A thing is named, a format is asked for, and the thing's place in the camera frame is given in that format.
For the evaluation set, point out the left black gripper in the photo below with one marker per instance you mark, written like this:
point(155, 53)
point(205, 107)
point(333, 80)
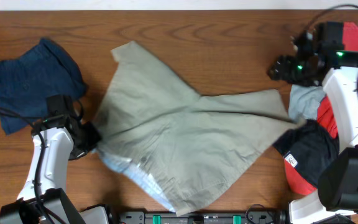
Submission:
point(95, 139)

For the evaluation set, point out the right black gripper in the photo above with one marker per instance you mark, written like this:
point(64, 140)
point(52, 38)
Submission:
point(282, 67)

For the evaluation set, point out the khaki beige shorts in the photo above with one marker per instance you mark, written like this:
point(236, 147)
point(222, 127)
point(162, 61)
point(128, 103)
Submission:
point(184, 149)

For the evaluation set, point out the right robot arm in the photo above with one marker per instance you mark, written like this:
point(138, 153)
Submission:
point(334, 68)

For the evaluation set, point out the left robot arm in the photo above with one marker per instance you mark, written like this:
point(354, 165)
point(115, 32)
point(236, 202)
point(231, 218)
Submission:
point(58, 138)

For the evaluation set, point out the light blue grey garment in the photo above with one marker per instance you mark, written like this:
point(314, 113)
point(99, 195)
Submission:
point(305, 101)

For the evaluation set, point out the red t-shirt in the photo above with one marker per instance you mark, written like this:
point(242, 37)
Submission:
point(325, 117)

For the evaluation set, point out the black patterned sports shirt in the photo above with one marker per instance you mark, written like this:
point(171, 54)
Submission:
point(309, 149)

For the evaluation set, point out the folded navy blue shorts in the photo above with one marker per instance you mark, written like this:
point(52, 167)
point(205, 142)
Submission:
point(45, 70)

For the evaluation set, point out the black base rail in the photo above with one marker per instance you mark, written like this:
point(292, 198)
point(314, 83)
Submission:
point(256, 214)

